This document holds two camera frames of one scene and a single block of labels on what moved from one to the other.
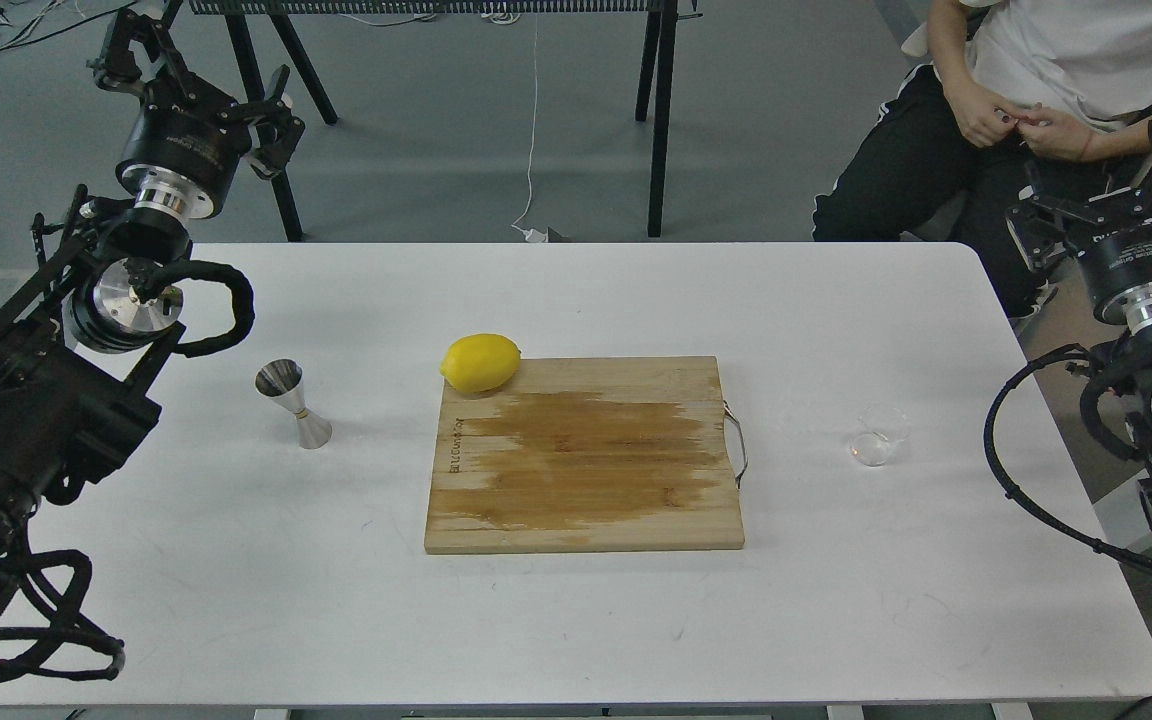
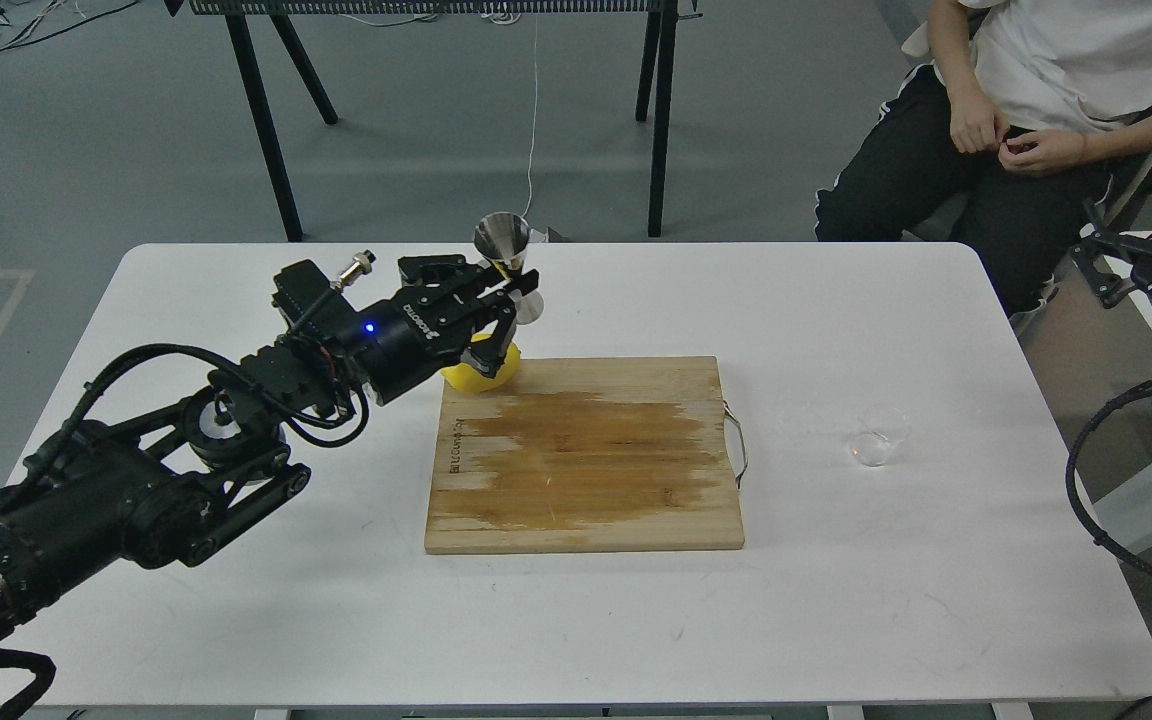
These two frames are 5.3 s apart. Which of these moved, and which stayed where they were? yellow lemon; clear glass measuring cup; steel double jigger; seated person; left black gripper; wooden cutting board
Moved: left black gripper; steel double jigger
Stayed: yellow lemon; seated person; clear glass measuring cup; wooden cutting board
